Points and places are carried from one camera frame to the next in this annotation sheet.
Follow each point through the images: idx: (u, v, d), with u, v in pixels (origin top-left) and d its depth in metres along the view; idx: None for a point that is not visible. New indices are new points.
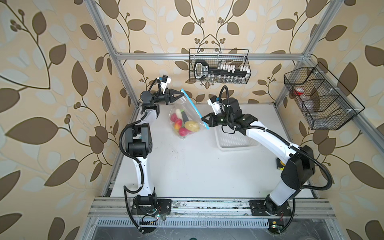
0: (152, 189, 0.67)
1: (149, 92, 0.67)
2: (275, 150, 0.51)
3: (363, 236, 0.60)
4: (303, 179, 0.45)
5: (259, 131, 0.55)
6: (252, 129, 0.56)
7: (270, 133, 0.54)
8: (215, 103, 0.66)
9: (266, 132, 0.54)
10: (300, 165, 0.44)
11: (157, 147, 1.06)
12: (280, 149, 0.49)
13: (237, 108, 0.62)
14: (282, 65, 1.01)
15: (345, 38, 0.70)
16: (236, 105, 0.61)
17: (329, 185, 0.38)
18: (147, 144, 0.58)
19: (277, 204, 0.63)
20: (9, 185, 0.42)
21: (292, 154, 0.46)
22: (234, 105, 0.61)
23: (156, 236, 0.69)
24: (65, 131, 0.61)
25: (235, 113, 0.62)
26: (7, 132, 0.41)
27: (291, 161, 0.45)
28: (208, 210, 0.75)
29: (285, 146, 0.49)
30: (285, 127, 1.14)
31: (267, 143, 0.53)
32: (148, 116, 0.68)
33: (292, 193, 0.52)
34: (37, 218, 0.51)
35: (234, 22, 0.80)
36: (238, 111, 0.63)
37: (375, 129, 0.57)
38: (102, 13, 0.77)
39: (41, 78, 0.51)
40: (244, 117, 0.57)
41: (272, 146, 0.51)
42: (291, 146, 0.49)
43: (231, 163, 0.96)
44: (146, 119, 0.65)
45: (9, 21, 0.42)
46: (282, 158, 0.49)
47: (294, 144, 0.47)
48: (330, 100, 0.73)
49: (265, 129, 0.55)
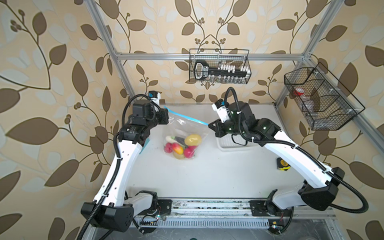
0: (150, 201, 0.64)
1: (139, 107, 0.48)
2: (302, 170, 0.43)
3: (363, 236, 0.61)
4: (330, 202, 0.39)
5: (286, 147, 0.44)
6: (277, 145, 0.44)
7: (299, 152, 0.43)
8: (222, 109, 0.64)
9: (294, 149, 0.44)
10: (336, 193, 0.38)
11: (157, 147, 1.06)
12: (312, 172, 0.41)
13: (248, 114, 0.48)
14: (282, 65, 1.01)
15: (345, 38, 0.70)
16: (247, 111, 0.47)
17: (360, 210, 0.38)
18: (121, 228, 0.39)
19: (280, 208, 0.62)
20: (9, 185, 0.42)
21: (328, 182, 0.39)
22: (244, 110, 0.47)
23: (156, 236, 0.69)
24: (65, 131, 0.61)
25: (247, 120, 0.49)
26: (7, 132, 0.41)
27: (329, 189, 0.39)
28: (208, 210, 0.75)
29: (317, 169, 0.41)
30: (285, 128, 1.14)
31: (292, 163, 0.44)
32: (124, 166, 0.42)
33: (301, 203, 0.50)
34: (38, 218, 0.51)
35: (234, 22, 0.80)
36: (250, 117, 0.49)
37: (375, 129, 0.57)
38: (102, 12, 0.77)
39: (42, 78, 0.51)
40: (261, 124, 0.48)
41: (299, 166, 0.43)
42: (326, 171, 0.41)
43: (231, 163, 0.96)
44: (117, 181, 0.40)
45: (9, 21, 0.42)
46: (310, 181, 0.43)
47: (328, 169, 0.42)
48: (330, 100, 0.73)
49: (294, 146, 0.44)
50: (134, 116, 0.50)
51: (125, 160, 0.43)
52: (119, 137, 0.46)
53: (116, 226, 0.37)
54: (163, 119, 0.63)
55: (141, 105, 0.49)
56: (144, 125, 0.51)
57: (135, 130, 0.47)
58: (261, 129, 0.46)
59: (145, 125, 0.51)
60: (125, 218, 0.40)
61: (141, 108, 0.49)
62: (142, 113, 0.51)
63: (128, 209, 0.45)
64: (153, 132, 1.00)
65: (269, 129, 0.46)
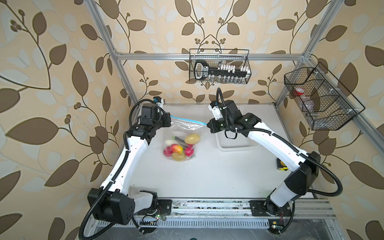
0: (149, 201, 0.63)
1: (148, 108, 0.54)
2: (280, 155, 0.48)
3: (363, 236, 0.62)
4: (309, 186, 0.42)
5: (265, 135, 0.50)
6: (257, 133, 0.50)
7: (276, 138, 0.49)
8: (216, 108, 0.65)
9: (272, 136, 0.49)
10: (309, 172, 0.41)
11: (157, 147, 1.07)
12: (288, 156, 0.45)
13: (234, 109, 0.56)
14: (282, 65, 1.01)
15: (345, 38, 0.70)
16: (233, 107, 0.56)
17: (339, 191, 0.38)
18: (122, 220, 0.40)
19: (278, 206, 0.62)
20: (9, 184, 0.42)
21: (301, 162, 0.44)
22: (230, 106, 0.56)
23: (156, 236, 0.69)
24: (65, 131, 0.61)
25: (233, 114, 0.57)
26: (7, 132, 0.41)
27: (301, 169, 0.43)
28: (208, 210, 0.75)
29: (292, 152, 0.46)
30: (285, 128, 1.14)
31: (272, 149, 0.49)
32: (131, 158, 0.46)
33: (293, 196, 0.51)
34: (38, 218, 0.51)
35: (234, 22, 0.80)
36: (236, 111, 0.57)
37: (375, 129, 0.57)
38: (102, 13, 0.77)
39: (42, 78, 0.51)
40: (244, 117, 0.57)
41: (278, 152, 0.48)
42: (299, 153, 0.45)
43: (231, 163, 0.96)
44: (124, 171, 0.43)
45: (9, 21, 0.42)
46: (288, 165, 0.47)
47: (302, 151, 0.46)
48: (330, 100, 0.73)
49: (271, 133, 0.50)
50: (141, 117, 0.55)
51: (132, 152, 0.47)
52: (128, 133, 0.51)
53: (119, 216, 0.38)
54: (166, 121, 0.68)
55: (150, 107, 0.55)
56: (150, 125, 0.56)
57: (143, 129, 0.52)
58: (243, 121, 0.54)
59: (151, 125, 0.56)
60: (127, 209, 0.42)
61: (149, 110, 0.55)
62: (150, 114, 0.56)
63: (131, 202, 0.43)
64: (158, 132, 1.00)
65: (251, 122, 0.53)
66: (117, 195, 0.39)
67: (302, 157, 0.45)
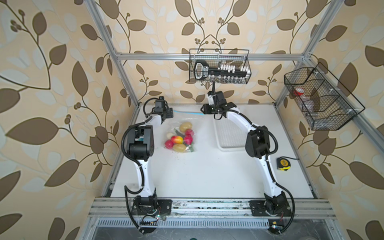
0: (152, 190, 0.66)
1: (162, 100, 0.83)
2: (242, 127, 0.69)
3: (363, 236, 0.62)
4: (258, 149, 0.63)
5: (233, 114, 0.73)
6: (230, 113, 0.74)
7: (241, 116, 0.71)
8: (211, 96, 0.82)
9: (238, 115, 0.72)
10: (254, 135, 0.62)
11: (157, 147, 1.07)
12: (245, 127, 0.66)
13: (222, 97, 0.82)
14: (282, 65, 1.01)
15: (345, 39, 0.69)
16: (221, 95, 0.82)
17: (276, 149, 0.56)
18: (148, 147, 0.57)
19: (272, 196, 0.65)
20: (9, 184, 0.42)
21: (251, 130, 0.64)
22: (219, 95, 0.81)
23: (156, 236, 0.69)
24: (65, 131, 0.61)
25: (220, 101, 0.82)
26: (7, 132, 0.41)
27: (250, 134, 0.62)
28: (208, 210, 0.75)
29: (248, 124, 0.67)
30: (285, 128, 1.14)
31: (239, 123, 0.70)
32: (152, 121, 0.67)
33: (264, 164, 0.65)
34: (38, 218, 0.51)
35: (234, 22, 0.80)
36: (223, 99, 0.82)
37: (374, 128, 0.57)
38: (102, 12, 0.77)
39: (42, 78, 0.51)
40: (226, 104, 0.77)
41: (241, 125, 0.69)
42: (252, 124, 0.67)
43: (231, 163, 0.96)
44: (150, 122, 0.64)
45: (9, 21, 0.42)
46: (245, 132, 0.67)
47: (254, 123, 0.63)
48: (330, 100, 0.73)
49: (238, 113, 0.73)
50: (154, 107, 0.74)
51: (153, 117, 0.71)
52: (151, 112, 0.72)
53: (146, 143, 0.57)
54: (169, 114, 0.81)
55: (161, 100, 0.82)
56: (162, 113, 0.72)
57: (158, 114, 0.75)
58: (224, 106, 0.78)
59: (162, 113, 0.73)
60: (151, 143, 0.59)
61: (161, 102, 0.82)
62: (162, 105, 0.83)
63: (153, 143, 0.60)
64: (157, 133, 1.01)
65: (229, 107, 0.77)
66: (148, 126, 0.59)
67: (254, 127, 0.65)
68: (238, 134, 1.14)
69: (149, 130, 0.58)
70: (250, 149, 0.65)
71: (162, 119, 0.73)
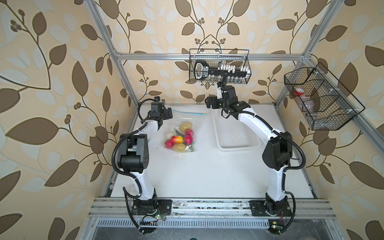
0: (151, 193, 0.66)
1: (156, 104, 0.75)
2: (259, 132, 0.58)
3: (363, 236, 0.62)
4: (279, 159, 0.53)
5: (248, 116, 0.62)
6: (244, 114, 0.63)
7: (258, 119, 0.60)
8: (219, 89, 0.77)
9: (255, 117, 0.61)
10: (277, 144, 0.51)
11: (157, 146, 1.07)
12: (264, 132, 0.56)
13: (232, 95, 0.69)
14: (282, 65, 1.01)
15: (345, 38, 0.70)
16: (233, 92, 0.68)
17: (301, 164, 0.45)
18: (141, 159, 0.51)
19: (275, 200, 0.64)
20: (9, 184, 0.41)
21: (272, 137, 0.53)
22: (230, 91, 0.68)
23: (156, 236, 0.69)
24: (65, 131, 0.61)
25: (231, 99, 0.69)
26: (7, 132, 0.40)
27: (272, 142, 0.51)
28: (208, 210, 0.75)
29: (268, 130, 0.56)
30: (285, 128, 1.14)
31: (254, 128, 0.60)
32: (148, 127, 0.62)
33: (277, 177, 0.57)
34: (37, 218, 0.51)
35: (234, 22, 0.80)
36: (234, 97, 0.70)
37: (375, 129, 0.57)
38: (102, 13, 0.77)
39: (42, 78, 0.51)
40: (238, 103, 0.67)
41: (257, 130, 0.58)
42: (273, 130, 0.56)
43: (231, 163, 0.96)
44: (145, 129, 0.59)
45: (9, 21, 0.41)
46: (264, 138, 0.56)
47: (276, 129, 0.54)
48: (330, 100, 0.73)
49: (254, 115, 0.62)
50: (150, 111, 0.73)
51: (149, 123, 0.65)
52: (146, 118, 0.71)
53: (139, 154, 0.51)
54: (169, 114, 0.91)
55: (157, 103, 0.75)
56: (158, 117, 0.72)
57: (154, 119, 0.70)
58: (236, 106, 0.66)
59: (159, 117, 0.73)
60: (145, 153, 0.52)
61: (157, 105, 0.76)
62: (158, 109, 0.76)
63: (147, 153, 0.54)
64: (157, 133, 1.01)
65: (242, 107, 0.66)
66: (142, 135, 0.53)
67: (275, 133, 0.54)
68: (238, 134, 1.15)
69: (142, 140, 0.52)
70: (270, 160, 0.54)
71: (158, 124, 0.71)
